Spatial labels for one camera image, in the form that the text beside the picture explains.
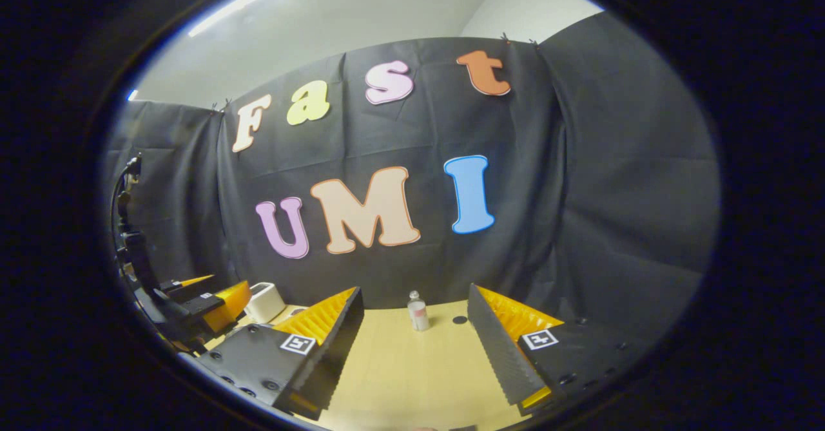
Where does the black backdrop cloth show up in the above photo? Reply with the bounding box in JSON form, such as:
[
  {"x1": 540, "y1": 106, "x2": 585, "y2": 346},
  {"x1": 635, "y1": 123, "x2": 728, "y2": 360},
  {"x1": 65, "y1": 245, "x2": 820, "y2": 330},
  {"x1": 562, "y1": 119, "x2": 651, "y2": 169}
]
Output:
[{"x1": 103, "y1": 12, "x2": 721, "y2": 354}]

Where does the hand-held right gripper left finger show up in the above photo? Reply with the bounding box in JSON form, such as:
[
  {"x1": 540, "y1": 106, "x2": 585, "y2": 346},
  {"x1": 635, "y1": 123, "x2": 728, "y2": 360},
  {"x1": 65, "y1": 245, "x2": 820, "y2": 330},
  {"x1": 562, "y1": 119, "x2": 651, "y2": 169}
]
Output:
[{"x1": 193, "y1": 286, "x2": 365, "y2": 421}]

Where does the small white bottle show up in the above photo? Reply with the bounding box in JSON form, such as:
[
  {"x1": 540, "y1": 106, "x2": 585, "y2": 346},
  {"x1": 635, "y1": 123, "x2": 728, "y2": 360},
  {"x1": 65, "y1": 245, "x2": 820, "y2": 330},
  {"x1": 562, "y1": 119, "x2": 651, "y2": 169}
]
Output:
[{"x1": 407, "y1": 291, "x2": 431, "y2": 332}]

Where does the white toaster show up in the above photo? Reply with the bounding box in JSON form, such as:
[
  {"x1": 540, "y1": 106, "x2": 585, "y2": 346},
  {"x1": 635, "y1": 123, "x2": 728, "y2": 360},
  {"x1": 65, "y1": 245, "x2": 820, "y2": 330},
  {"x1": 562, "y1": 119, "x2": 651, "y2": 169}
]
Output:
[{"x1": 245, "y1": 282, "x2": 286, "y2": 324}]

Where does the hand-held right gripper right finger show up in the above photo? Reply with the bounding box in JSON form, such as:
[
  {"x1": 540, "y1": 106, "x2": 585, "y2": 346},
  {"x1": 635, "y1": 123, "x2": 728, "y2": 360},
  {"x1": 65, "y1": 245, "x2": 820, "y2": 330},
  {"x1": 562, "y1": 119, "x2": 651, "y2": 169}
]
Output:
[{"x1": 467, "y1": 283, "x2": 645, "y2": 417}]

